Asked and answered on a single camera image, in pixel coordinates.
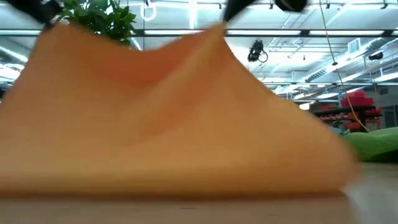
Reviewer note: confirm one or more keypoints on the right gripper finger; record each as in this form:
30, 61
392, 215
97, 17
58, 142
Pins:
236, 7

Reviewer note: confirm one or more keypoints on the green microfiber towel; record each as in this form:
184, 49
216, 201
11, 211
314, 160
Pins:
376, 143

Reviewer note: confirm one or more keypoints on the blue microfiber towel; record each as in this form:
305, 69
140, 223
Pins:
339, 130

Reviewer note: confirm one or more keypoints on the black ceiling fixture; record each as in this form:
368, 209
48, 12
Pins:
375, 56

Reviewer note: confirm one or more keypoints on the orange microfiber towel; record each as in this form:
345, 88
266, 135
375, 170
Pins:
155, 124

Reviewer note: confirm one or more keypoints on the black ceiling-mounted camera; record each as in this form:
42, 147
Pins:
255, 51

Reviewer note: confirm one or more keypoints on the rack with red bins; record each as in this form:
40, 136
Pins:
357, 101

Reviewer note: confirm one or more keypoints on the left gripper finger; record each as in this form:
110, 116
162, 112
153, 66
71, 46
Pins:
34, 7

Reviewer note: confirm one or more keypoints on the green potted plant white pot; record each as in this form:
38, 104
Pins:
102, 15

